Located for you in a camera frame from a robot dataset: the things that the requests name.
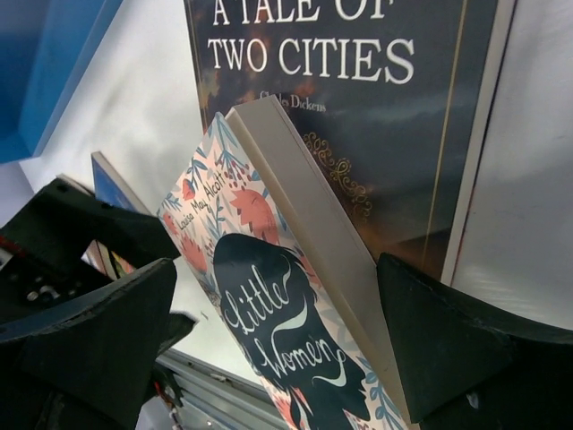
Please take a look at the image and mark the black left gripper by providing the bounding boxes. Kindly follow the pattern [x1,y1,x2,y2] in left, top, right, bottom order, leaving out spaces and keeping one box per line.
[1,179,180,323]

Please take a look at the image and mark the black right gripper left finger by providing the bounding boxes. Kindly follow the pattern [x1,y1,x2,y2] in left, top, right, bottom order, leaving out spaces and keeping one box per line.
[1,259,176,429]

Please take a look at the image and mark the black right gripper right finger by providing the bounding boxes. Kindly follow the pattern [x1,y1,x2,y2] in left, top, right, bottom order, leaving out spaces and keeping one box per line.
[377,254,572,429]

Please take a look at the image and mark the Little Women book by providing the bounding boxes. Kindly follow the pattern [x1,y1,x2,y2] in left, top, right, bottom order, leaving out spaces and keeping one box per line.
[158,96,414,429]

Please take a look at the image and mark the A Tale of Two Cities book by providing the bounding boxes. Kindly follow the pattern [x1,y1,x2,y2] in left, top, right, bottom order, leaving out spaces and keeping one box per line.
[184,0,516,278]

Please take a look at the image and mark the Three Days to See book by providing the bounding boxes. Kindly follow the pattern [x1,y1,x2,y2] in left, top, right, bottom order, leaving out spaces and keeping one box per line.
[57,173,135,281]

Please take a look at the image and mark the Animal Farm book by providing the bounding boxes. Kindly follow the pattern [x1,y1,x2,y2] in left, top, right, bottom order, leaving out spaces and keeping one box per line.
[91,151,150,215]

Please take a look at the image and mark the blue and yellow bookshelf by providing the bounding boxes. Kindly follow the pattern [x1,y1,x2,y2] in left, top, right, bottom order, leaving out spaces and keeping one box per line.
[1,0,121,163]

